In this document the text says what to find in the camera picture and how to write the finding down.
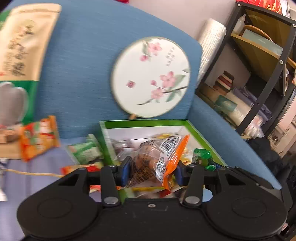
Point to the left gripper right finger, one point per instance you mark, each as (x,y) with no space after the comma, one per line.
(191,176)

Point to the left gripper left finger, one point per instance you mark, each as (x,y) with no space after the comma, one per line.
(111,177)

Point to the clear orange pastry packet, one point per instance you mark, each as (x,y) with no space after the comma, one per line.
(154,161)

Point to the orange snack packet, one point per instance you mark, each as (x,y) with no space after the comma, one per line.
(38,137)

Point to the green candy wrapper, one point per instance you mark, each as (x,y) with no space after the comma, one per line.
(204,158)

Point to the green snack packet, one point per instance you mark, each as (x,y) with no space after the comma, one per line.
(87,152)

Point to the green white cardboard box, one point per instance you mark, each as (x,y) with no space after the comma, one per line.
(138,131)

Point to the round floral fan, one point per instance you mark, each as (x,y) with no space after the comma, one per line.
(150,77)

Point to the black metal shelf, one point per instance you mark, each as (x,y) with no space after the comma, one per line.
(260,61)

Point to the stack of white cups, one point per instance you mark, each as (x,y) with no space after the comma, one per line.
(210,39)

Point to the blue sofa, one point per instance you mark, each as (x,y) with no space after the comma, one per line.
(75,85)

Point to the large beige green snack bag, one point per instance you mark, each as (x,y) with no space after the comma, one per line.
(25,34)

